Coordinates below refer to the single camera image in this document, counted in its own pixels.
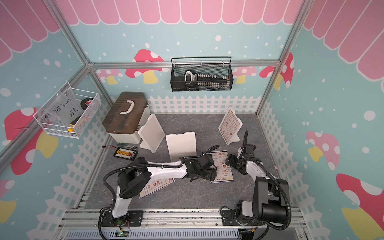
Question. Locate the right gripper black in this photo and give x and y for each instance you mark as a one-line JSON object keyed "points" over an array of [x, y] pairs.
{"points": [[231, 160]]}

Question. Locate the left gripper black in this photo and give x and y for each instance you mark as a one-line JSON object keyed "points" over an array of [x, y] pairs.
{"points": [[211, 174]]}

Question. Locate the white menu stand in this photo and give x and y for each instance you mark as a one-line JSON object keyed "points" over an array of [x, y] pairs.
{"points": [[152, 134], [181, 145]]}

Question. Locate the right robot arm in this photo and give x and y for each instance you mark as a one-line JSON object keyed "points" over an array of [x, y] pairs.
{"points": [[271, 198]]}

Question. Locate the black tray with parts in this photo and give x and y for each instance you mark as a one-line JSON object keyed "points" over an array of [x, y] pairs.
{"points": [[125, 154]]}

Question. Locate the socket tool set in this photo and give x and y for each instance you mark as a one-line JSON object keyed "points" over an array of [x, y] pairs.
{"points": [[202, 81]]}

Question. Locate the brown lid storage box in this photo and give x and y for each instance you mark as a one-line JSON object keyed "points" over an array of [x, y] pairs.
{"points": [[129, 113]]}

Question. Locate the small circuit board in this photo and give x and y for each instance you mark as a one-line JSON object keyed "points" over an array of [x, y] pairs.
{"points": [[121, 234]]}

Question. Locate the black tape roll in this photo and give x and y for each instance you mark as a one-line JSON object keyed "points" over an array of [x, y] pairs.
{"points": [[85, 103]]}

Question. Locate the yellow black utility knife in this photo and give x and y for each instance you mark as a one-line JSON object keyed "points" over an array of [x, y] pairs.
{"points": [[75, 127]]}

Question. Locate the clear plastic labelled bag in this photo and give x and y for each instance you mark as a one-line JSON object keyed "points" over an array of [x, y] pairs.
{"points": [[61, 110]]}

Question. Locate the green handled tool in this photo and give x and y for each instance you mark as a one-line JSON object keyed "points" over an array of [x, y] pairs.
{"points": [[133, 148]]}

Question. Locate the black mesh wall basket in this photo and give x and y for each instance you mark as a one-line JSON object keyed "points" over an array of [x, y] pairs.
{"points": [[219, 66]]}

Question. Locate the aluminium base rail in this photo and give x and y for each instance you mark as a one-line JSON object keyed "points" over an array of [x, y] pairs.
{"points": [[156, 224]]}

